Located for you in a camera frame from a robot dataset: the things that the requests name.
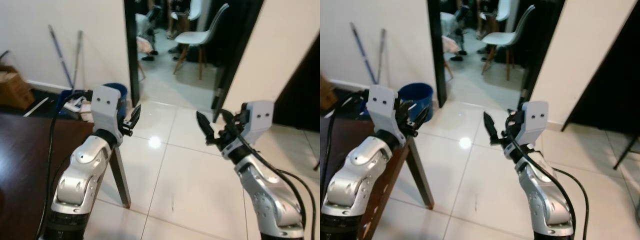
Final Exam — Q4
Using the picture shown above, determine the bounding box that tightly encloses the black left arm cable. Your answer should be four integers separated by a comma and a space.
34, 89, 94, 240
321, 89, 371, 201

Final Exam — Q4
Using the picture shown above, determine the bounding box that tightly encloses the dark cabinet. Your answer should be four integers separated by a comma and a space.
272, 34, 321, 134
560, 12, 640, 137

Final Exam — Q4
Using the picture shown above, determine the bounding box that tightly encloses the white chair in background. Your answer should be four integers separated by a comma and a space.
477, 0, 511, 40
169, 0, 205, 40

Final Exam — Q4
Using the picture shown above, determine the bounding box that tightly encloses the dark brown wooden table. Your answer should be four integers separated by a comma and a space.
0, 112, 132, 240
320, 116, 435, 240

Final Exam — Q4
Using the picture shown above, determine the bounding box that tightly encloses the blue white cleaning tool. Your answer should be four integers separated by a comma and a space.
22, 89, 95, 122

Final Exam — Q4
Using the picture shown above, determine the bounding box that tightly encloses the brown cardboard box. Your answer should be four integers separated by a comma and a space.
0, 64, 35, 111
320, 75, 337, 113

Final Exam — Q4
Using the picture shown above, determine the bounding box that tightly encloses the grey broom stick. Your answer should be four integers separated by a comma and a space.
377, 28, 387, 85
72, 30, 84, 92

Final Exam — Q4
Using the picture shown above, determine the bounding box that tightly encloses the blue mop stick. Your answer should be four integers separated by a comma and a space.
349, 22, 379, 85
48, 24, 76, 91

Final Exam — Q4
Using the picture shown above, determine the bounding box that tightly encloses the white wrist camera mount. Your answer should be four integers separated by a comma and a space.
515, 100, 550, 149
235, 100, 275, 147
366, 84, 406, 144
90, 84, 124, 139

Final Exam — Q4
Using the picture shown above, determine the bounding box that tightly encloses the blue plastic bucket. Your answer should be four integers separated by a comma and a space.
398, 82, 435, 123
102, 82, 129, 117

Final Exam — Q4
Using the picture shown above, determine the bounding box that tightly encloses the white chair with wooden legs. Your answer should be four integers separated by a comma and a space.
481, 4, 536, 81
173, 3, 230, 81

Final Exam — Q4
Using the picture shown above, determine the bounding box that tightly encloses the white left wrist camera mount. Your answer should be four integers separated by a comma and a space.
366, 84, 406, 144
90, 84, 124, 139

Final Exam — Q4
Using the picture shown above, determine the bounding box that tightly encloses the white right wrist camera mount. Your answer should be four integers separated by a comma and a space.
515, 100, 550, 149
235, 100, 275, 147

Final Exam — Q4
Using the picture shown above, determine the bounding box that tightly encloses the person in grey clothes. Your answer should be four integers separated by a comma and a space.
135, 5, 163, 62
441, 5, 471, 62

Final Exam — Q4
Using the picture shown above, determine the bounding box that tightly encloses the black open door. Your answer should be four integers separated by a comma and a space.
211, 0, 265, 122
518, 0, 566, 111

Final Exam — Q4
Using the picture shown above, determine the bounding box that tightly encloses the black door frame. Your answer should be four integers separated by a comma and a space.
123, 0, 141, 107
427, 0, 448, 109

